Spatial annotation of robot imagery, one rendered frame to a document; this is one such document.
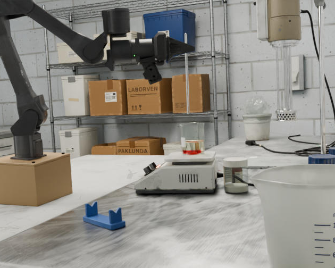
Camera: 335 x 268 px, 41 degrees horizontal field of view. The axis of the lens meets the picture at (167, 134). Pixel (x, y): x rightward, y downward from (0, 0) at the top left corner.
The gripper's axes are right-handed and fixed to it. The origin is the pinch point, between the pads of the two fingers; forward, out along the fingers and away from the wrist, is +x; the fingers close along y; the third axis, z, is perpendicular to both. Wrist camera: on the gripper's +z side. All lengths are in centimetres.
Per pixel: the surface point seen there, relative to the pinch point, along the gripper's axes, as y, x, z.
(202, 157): 5.1, 4.0, 26.6
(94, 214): 22.9, -20.5, 34.8
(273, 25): -26.3, 30.8, -9.0
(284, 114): -27.1, 33.8, 18.4
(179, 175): 4.9, -1.9, 30.8
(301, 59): -213, 103, -13
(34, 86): -322, -115, -6
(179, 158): 4.4, -1.7, 26.7
